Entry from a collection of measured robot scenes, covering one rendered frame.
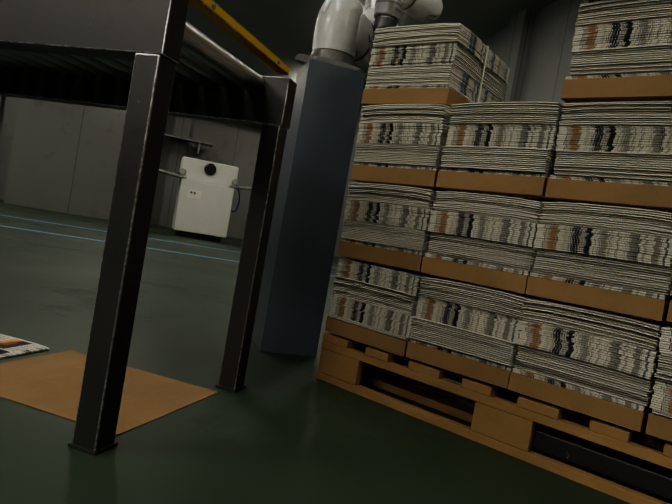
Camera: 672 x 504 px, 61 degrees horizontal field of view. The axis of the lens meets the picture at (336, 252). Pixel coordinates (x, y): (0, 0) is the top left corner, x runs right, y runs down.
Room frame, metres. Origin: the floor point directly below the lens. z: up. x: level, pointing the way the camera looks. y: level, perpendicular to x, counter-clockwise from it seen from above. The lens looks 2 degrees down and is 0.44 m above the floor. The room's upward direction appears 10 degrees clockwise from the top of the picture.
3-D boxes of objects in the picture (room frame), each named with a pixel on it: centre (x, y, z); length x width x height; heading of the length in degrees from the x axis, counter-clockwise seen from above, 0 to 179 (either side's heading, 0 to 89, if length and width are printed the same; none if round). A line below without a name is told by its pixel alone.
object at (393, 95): (1.70, -0.16, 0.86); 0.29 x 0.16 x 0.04; 53
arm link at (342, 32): (2.05, 0.12, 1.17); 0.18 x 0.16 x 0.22; 133
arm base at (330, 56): (2.03, 0.15, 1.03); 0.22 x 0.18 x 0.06; 107
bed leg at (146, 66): (0.98, 0.36, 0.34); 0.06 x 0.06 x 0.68; 72
